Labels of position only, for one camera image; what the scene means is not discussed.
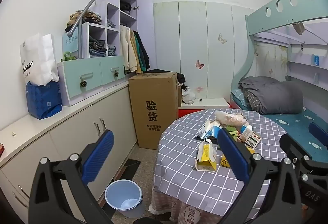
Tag red storage box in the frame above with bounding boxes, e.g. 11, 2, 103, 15
178, 98, 231, 119

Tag grey checked tablecloth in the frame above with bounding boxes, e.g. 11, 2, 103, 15
153, 108, 289, 204

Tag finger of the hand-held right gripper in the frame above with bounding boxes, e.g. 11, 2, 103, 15
280, 134, 312, 165
308, 122, 328, 149

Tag lilac stair shelf unit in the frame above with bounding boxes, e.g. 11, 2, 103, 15
57, 0, 154, 107

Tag white paper bag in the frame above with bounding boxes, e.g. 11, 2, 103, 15
20, 33, 60, 86

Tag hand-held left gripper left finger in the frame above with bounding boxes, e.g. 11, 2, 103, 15
29, 130, 114, 224

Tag red white labelled packet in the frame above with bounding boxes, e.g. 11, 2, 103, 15
245, 133, 262, 148

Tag tall cardboard box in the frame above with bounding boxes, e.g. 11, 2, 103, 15
128, 72, 182, 150

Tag brown hanging object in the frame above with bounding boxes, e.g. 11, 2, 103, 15
292, 22, 305, 35

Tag blue plastic package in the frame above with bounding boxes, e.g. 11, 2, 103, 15
25, 80, 63, 120

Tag white low cabinet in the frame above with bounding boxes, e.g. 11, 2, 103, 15
0, 77, 139, 224

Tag brown folded clothes pile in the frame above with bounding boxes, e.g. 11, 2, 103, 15
66, 10, 103, 32

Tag black folded clothes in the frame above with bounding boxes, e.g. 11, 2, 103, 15
120, 1, 132, 15

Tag teal bunk bed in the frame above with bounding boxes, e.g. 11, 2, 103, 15
229, 0, 328, 163

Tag dark folded clothes stack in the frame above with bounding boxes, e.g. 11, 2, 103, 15
88, 35, 107, 58

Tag white plastic bag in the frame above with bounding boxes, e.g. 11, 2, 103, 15
181, 86, 196, 104

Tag grey quilt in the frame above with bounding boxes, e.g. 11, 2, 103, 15
238, 76, 304, 115

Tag green hanging jacket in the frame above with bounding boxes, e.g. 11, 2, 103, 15
133, 32, 144, 73

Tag small yellow carton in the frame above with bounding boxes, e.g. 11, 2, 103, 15
220, 155, 232, 168

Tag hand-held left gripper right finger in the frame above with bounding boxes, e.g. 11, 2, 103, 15
217, 128, 303, 224

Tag white blue carton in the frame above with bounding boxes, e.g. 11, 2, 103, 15
239, 124, 254, 142

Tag white wardrobe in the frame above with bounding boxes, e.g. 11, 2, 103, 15
153, 1, 250, 100

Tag blue white tissue pack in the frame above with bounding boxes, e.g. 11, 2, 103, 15
200, 119, 223, 140

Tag blue plastic bin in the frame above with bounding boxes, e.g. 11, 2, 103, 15
105, 179, 143, 219

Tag blue plaid pillow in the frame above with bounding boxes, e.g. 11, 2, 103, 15
231, 89, 250, 109

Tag beige hanging jacket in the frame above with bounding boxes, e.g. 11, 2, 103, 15
119, 24, 137, 73

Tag pink checked table skirt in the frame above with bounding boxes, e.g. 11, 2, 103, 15
151, 185, 269, 224

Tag dark hanging jacket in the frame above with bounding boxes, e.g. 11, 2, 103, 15
133, 30, 151, 72

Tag green wrapper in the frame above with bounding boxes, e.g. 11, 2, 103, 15
225, 125, 240, 137

